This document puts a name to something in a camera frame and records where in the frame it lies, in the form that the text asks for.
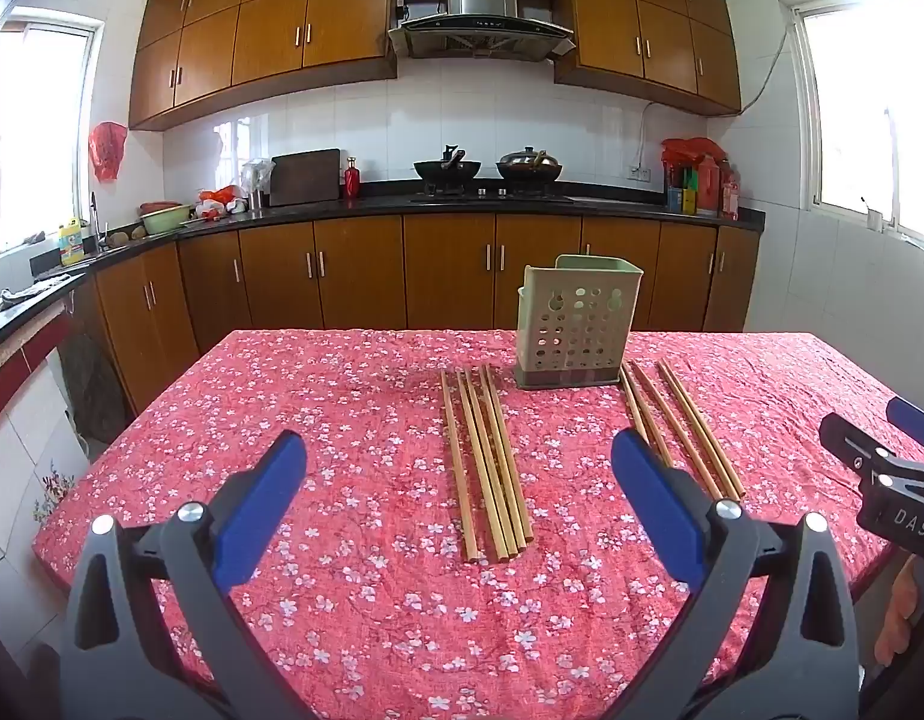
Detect window with white frame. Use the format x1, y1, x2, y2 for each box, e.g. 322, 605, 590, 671
0, 7, 104, 265
781, 0, 924, 272

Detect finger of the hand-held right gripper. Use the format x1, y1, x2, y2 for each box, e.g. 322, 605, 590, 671
885, 396, 924, 462
819, 411, 899, 487

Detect black wok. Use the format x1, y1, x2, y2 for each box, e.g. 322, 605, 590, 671
413, 144, 483, 184

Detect steel range hood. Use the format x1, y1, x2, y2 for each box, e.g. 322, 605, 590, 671
387, 0, 575, 61

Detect green basin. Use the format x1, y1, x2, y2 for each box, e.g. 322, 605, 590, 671
139, 202, 193, 236

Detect green perforated utensil holder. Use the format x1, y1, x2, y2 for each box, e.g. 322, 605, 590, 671
516, 255, 644, 391

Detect dark wooden cutting board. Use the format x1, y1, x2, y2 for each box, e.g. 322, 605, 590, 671
269, 148, 343, 208

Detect wok with metal lid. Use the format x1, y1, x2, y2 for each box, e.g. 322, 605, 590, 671
496, 146, 564, 183

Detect person's right hand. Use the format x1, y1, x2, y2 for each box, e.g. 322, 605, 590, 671
878, 559, 924, 670

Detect yellow dish soap bottle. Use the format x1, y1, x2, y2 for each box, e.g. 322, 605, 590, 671
59, 219, 88, 267

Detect orange oil bottle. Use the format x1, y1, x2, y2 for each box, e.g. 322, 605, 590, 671
694, 154, 723, 218

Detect metal faucet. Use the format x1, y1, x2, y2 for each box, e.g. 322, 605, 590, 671
87, 191, 110, 250

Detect black countertop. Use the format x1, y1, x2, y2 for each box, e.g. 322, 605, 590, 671
0, 191, 767, 361

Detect red plastic bag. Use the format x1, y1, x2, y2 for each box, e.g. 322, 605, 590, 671
661, 137, 727, 167
88, 121, 129, 182

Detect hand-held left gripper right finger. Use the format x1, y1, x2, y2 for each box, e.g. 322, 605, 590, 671
610, 429, 860, 720

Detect wooden wall cabinet row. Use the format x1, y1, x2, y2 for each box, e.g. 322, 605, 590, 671
553, 0, 742, 118
128, 0, 399, 132

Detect red and white bags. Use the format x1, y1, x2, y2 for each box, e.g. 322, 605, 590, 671
193, 186, 245, 221

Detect clear glass container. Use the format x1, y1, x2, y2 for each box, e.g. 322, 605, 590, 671
242, 159, 275, 209

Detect grey rag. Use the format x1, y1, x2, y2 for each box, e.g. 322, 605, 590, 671
0, 274, 71, 310

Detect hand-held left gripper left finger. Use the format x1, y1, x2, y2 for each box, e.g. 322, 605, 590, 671
61, 431, 309, 720

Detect red floral tablecloth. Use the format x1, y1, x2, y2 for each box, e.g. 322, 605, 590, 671
31, 326, 924, 720

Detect wooden base cabinets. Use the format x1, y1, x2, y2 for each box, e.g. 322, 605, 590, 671
94, 211, 763, 415

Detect blue and yellow box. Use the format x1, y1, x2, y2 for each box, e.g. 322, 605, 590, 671
666, 165, 697, 213

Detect white wall cable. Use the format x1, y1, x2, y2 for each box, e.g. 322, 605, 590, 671
638, 15, 797, 170

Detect black gas stove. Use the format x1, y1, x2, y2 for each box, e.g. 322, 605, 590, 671
409, 181, 575, 205

